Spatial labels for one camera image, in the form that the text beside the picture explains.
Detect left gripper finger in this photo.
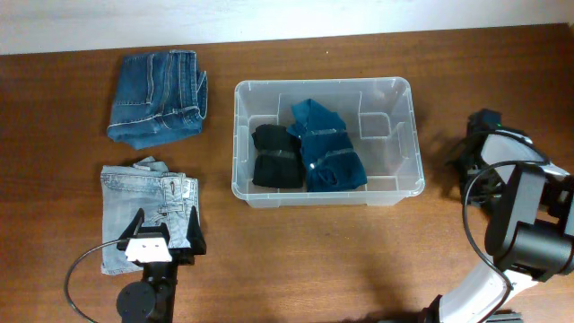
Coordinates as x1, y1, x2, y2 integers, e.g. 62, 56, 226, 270
187, 206, 207, 255
119, 208, 144, 241

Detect light blue jeans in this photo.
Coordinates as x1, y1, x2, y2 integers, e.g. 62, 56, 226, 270
100, 157, 199, 275

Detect small black garment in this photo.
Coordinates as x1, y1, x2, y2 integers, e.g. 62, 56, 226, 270
251, 124, 304, 189

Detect blue garment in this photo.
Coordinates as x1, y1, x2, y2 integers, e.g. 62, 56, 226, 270
287, 99, 368, 192

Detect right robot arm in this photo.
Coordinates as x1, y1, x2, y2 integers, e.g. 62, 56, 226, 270
417, 109, 573, 323

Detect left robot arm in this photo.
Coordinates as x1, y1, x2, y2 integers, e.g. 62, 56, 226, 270
116, 207, 206, 323

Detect clear plastic storage container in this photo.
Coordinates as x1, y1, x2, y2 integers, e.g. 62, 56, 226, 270
231, 76, 425, 208

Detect dark blue folded jeans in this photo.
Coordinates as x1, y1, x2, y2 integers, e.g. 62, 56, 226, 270
107, 49, 208, 150

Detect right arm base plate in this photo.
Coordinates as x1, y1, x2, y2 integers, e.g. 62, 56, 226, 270
486, 312, 524, 323

